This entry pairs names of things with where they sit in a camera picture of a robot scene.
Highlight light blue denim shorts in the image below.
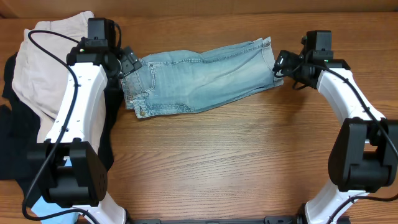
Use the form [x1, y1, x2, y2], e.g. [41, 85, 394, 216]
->
[122, 37, 284, 119]

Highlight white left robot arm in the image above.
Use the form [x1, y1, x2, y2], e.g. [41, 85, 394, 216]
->
[27, 18, 142, 223]

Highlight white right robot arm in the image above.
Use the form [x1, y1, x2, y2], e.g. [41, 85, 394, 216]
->
[264, 30, 397, 224]

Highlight beige khaki shorts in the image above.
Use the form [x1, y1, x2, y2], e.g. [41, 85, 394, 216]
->
[12, 11, 106, 152]

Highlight black garment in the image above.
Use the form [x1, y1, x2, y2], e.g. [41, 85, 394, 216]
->
[1, 55, 124, 194]

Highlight light blue shirt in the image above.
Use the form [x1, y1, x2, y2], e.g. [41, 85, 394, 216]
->
[30, 155, 80, 224]

